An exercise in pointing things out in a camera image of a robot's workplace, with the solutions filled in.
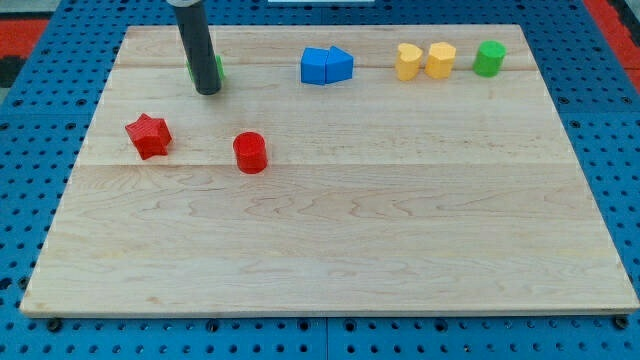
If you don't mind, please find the green star block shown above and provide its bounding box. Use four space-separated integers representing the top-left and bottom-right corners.
185 55 225 85

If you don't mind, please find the blue cube block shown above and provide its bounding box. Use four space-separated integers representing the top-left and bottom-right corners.
300 47 329 85

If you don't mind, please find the red star block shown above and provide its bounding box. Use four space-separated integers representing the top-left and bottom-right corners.
125 113 172 160

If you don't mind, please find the light wooden board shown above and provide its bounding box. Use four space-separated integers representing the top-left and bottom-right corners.
21 25 639 318

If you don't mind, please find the red cylinder block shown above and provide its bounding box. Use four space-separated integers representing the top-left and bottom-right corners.
233 132 268 174

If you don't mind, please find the blue triangular prism block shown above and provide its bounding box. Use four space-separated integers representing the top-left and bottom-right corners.
325 46 354 83

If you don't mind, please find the yellow heart block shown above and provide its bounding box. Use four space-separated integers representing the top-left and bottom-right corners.
395 43 423 81

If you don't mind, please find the yellow pentagon block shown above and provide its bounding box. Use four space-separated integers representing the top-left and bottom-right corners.
425 42 456 79

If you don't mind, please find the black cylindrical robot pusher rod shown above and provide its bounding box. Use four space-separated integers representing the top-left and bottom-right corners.
167 0 222 95

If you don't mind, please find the green cylinder block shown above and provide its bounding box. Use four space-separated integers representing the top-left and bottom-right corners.
473 40 506 77

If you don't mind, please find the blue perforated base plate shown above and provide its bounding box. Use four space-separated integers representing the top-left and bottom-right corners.
1 1 639 359

